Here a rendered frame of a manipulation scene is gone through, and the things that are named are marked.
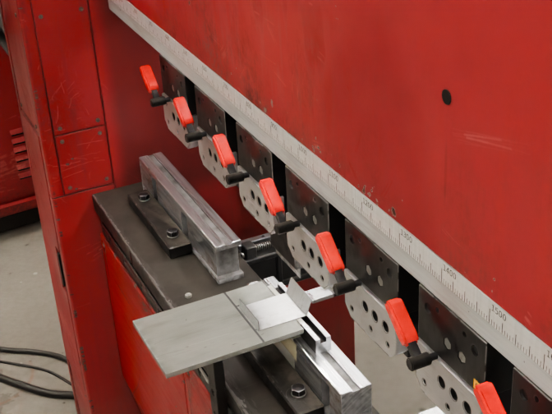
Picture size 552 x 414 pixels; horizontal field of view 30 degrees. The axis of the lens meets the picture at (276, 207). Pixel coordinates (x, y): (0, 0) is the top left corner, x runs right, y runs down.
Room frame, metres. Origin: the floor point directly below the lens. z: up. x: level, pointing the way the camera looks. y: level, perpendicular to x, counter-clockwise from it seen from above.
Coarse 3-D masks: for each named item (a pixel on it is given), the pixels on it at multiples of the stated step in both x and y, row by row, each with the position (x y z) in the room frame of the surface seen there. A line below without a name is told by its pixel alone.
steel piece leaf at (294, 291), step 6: (294, 282) 1.61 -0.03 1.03; (288, 288) 1.62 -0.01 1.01; (294, 288) 1.60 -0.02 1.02; (300, 288) 1.59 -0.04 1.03; (288, 294) 1.61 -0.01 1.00; (294, 294) 1.60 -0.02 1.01; (300, 294) 1.58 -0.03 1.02; (306, 294) 1.56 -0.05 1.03; (294, 300) 1.59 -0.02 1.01; (300, 300) 1.57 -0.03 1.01; (306, 300) 1.56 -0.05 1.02; (300, 306) 1.57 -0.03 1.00; (306, 306) 1.55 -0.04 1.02; (306, 312) 1.54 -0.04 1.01
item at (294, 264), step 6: (270, 234) 1.63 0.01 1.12; (276, 234) 1.61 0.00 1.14; (282, 234) 1.59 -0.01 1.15; (276, 240) 1.61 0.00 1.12; (282, 240) 1.59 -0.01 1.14; (276, 246) 1.61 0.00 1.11; (282, 246) 1.59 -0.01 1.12; (276, 252) 1.64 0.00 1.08; (282, 252) 1.59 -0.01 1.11; (288, 252) 1.56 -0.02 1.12; (282, 258) 1.61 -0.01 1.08; (288, 258) 1.57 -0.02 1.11; (288, 264) 1.59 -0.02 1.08; (294, 264) 1.54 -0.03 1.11; (294, 270) 1.57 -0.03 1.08; (300, 270) 1.55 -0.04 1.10; (300, 276) 1.55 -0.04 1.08
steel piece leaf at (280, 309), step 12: (240, 300) 1.58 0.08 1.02; (264, 300) 1.60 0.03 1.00; (276, 300) 1.60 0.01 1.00; (288, 300) 1.60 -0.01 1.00; (252, 312) 1.56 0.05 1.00; (264, 312) 1.56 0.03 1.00; (276, 312) 1.56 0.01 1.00; (288, 312) 1.56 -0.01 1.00; (300, 312) 1.55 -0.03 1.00; (264, 324) 1.52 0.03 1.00; (276, 324) 1.52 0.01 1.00
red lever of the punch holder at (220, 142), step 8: (216, 136) 1.66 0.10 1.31; (224, 136) 1.67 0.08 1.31; (216, 144) 1.65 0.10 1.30; (224, 144) 1.65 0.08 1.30; (224, 152) 1.64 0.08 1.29; (224, 160) 1.63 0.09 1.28; (232, 160) 1.63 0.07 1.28; (232, 168) 1.62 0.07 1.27; (232, 176) 1.61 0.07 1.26; (240, 176) 1.61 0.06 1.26; (248, 176) 1.62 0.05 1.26
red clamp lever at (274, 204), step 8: (264, 184) 1.48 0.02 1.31; (272, 184) 1.48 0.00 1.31; (264, 192) 1.47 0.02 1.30; (272, 192) 1.47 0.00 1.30; (272, 200) 1.45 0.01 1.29; (280, 200) 1.46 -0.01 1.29; (272, 208) 1.45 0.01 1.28; (280, 208) 1.45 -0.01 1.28; (280, 216) 1.44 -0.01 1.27; (280, 224) 1.42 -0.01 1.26; (288, 224) 1.43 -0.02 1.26; (296, 224) 1.43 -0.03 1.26; (280, 232) 1.42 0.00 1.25
